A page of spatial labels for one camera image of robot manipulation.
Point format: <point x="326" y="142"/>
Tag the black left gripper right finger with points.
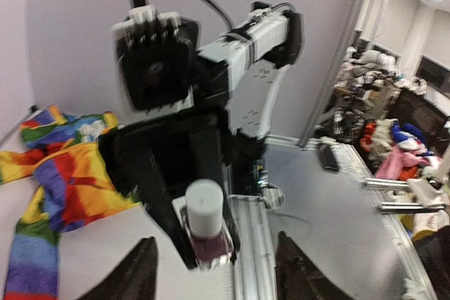
<point x="298" y="278"/>

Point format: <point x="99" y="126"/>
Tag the black smartphone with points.
<point x="327" y="158"/>

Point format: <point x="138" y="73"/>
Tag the pile of clothes in bin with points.
<point x="397" y="151"/>

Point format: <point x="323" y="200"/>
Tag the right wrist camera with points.
<point x="155" y="53"/>

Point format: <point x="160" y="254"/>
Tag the rainbow striped jacket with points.
<point x="73" y="191"/>

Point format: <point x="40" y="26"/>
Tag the aluminium table frame rail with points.
<point x="334" y="218"/>

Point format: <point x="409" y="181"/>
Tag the purple nail polish bottle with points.
<point x="209" y="253"/>

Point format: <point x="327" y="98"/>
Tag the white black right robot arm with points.
<point x="242" y="72"/>

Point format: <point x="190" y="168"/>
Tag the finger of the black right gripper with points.
<point x="209" y="161"/>
<point x="142" y="176"/>

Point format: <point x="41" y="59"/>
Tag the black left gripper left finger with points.
<point x="135" y="277"/>

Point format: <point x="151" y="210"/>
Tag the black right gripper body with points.
<point x="167" y="153"/>

